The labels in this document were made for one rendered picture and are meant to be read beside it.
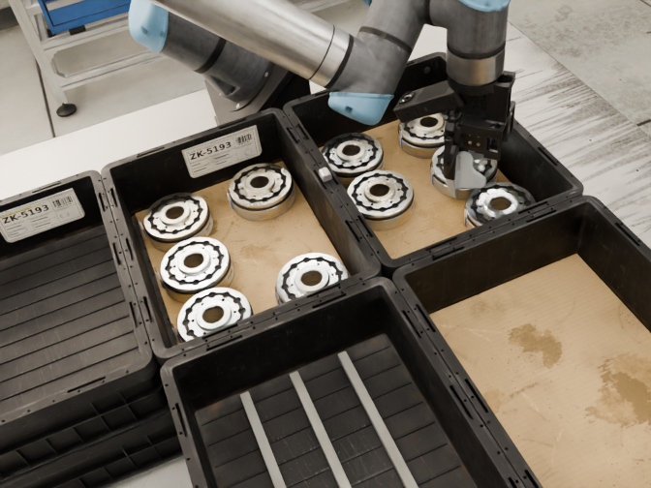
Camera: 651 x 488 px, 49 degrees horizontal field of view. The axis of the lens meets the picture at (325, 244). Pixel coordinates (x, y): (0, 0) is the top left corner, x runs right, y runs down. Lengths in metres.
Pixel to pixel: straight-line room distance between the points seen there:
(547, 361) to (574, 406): 0.07
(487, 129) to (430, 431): 0.41
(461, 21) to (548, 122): 0.61
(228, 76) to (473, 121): 0.49
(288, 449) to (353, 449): 0.08
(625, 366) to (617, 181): 0.50
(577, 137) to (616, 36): 1.67
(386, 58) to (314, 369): 0.41
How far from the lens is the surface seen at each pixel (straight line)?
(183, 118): 1.60
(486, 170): 1.13
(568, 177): 1.02
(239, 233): 1.11
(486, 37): 0.92
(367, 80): 0.92
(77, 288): 1.13
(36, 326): 1.11
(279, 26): 0.89
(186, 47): 1.27
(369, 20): 0.95
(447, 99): 1.00
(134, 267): 0.98
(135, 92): 3.05
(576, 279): 1.03
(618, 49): 3.02
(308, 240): 1.08
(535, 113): 1.50
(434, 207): 1.11
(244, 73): 1.30
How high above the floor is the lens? 1.61
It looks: 47 degrees down
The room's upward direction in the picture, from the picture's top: 10 degrees counter-clockwise
